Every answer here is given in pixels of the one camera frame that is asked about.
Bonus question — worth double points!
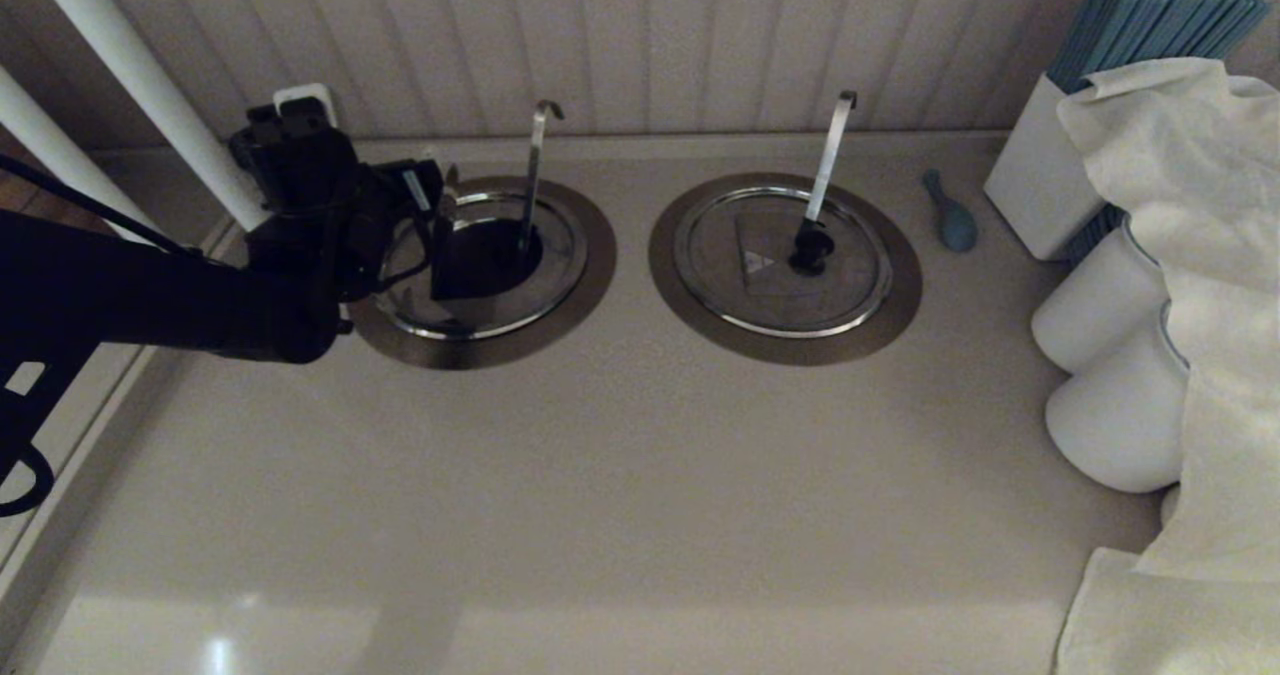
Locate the steel ladle hooked handle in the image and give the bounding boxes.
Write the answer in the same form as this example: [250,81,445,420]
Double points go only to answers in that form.
[517,100,566,256]
[803,91,859,226]

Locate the small blue plastic scoop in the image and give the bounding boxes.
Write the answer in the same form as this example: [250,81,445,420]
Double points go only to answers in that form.
[922,168,979,253]

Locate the white box holder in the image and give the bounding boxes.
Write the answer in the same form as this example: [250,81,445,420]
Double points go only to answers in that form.
[983,73,1111,261]

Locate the white jar blue rim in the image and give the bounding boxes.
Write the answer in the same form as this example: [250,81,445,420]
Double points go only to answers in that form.
[1045,305,1196,494]
[1030,223,1176,374]

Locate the white cloth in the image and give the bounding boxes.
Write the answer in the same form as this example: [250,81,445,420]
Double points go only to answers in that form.
[1055,57,1280,675]

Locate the black wrist camera white bracket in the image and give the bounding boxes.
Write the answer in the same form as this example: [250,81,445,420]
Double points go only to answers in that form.
[228,83,351,211]

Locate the brown round counter ring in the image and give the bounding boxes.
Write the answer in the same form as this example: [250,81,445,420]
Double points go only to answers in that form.
[648,172,923,367]
[345,175,618,371]

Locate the black cable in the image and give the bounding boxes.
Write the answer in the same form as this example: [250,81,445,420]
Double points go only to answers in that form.
[0,443,57,518]
[0,150,201,258]

